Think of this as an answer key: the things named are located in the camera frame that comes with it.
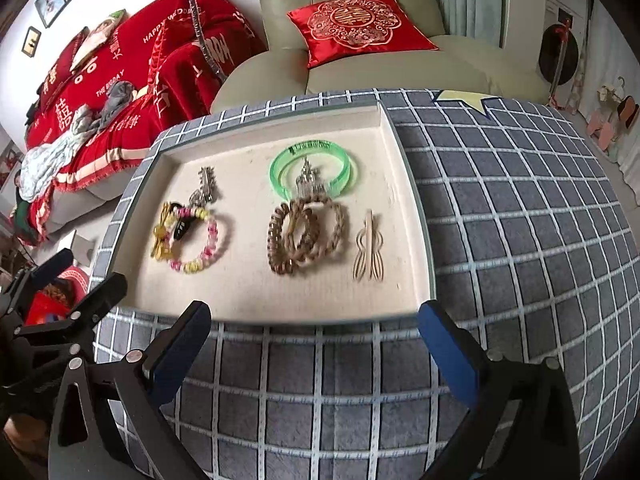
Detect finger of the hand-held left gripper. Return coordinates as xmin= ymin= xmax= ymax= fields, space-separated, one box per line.
xmin=0 ymin=248 xmax=75 ymax=317
xmin=15 ymin=272 xmax=128 ymax=348

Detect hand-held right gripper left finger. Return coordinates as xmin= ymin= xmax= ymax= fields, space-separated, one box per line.
xmin=47 ymin=300 xmax=213 ymax=480

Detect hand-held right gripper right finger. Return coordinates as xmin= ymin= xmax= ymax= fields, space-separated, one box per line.
xmin=417 ymin=300 xmax=581 ymax=480

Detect yellow hair tie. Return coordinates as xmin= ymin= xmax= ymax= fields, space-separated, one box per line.
xmin=151 ymin=201 xmax=186 ymax=261

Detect grey shallow tray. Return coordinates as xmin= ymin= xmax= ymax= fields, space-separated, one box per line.
xmin=111 ymin=100 xmax=437 ymax=326

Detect black hair clip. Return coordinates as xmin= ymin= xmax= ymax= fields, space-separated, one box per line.
xmin=167 ymin=202 xmax=198 ymax=241

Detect pink yellow beaded bracelet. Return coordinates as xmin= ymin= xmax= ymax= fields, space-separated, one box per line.
xmin=169 ymin=205 xmax=235 ymax=275

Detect beige looped hair clip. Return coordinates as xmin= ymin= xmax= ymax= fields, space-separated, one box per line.
xmin=355 ymin=210 xmax=385 ymax=283

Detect brown spiral hair tie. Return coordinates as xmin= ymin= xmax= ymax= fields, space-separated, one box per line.
xmin=267 ymin=199 xmax=321 ymax=276

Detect brown braided rope bracelet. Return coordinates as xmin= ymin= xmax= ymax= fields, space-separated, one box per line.
xmin=285 ymin=197 xmax=348 ymax=263

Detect silver heart pendant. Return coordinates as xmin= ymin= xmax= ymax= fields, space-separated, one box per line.
xmin=296 ymin=156 xmax=328 ymax=203

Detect person's left forearm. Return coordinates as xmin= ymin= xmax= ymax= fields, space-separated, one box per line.
xmin=0 ymin=410 xmax=51 ymax=480

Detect white box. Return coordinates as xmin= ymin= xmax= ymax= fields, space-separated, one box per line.
xmin=65 ymin=230 xmax=97 ymax=266

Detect beige sofa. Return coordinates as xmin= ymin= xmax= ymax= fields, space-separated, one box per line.
xmin=47 ymin=180 xmax=146 ymax=236

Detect pale grey crumpled clothes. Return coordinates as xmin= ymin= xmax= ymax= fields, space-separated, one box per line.
xmin=20 ymin=115 xmax=103 ymax=201

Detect leaning photo print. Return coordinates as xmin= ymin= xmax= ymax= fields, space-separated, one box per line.
xmin=0 ymin=140 xmax=23 ymax=196

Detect silver hair clip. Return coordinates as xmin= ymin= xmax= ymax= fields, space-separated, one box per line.
xmin=187 ymin=166 xmax=221 ymax=208

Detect grey garment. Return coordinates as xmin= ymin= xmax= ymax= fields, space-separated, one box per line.
xmin=100 ymin=81 xmax=138 ymax=128

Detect red tasselled pillow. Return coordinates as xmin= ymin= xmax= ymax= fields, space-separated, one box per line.
xmin=40 ymin=30 xmax=91 ymax=111

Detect red blanket sofa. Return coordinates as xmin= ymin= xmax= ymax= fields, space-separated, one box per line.
xmin=25 ymin=0 xmax=268 ymax=246

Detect dark red velvet pillow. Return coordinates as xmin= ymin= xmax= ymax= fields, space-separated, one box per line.
xmin=150 ymin=35 xmax=268 ymax=121

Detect white green printed pillow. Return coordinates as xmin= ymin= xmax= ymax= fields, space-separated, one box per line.
xmin=70 ymin=9 xmax=126 ymax=73

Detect green translucent bangle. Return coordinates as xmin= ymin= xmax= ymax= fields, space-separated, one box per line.
xmin=269 ymin=141 xmax=360 ymax=202

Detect hanger with pink slippers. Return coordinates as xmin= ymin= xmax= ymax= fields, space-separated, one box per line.
xmin=585 ymin=77 xmax=640 ymax=153

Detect beige leather armchair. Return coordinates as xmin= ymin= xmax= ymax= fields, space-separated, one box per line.
xmin=210 ymin=0 xmax=551 ymax=113

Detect white washing machine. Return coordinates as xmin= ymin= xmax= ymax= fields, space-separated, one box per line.
xmin=537 ymin=0 xmax=593 ymax=106

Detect red embroidered satin cushion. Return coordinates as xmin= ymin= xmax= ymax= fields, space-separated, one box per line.
xmin=287 ymin=0 xmax=440 ymax=68

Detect white curtain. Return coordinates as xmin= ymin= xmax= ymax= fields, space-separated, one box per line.
xmin=585 ymin=0 xmax=640 ymax=196

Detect pale blue pleated curtain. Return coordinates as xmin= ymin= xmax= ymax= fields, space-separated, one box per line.
xmin=425 ymin=0 xmax=503 ymax=48

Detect grey braided cable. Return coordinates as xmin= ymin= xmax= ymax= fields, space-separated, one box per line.
xmin=180 ymin=0 xmax=228 ymax=81

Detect red handled stick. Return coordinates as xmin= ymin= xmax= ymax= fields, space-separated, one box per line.
xmin=550 ymin=17 xmax=573 ymax=101

